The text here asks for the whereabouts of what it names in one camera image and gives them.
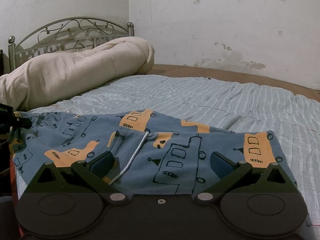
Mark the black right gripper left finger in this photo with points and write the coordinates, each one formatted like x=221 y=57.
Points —
x=80 y=177

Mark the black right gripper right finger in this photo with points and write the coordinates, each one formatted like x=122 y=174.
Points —
x=243 y=177

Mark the blue orange patterned pants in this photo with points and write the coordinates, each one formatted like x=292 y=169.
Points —
x=143 y=152

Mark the cream rolled comforter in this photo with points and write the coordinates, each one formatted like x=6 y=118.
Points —
x=53 y=77

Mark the light blue bed sheet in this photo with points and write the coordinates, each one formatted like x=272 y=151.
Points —
x=231 y=106

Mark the metal ornate headboard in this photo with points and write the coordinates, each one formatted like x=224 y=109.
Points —
x=72 y=33

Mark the brown wooden bed frame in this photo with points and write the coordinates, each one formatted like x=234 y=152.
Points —
x=223 y=75

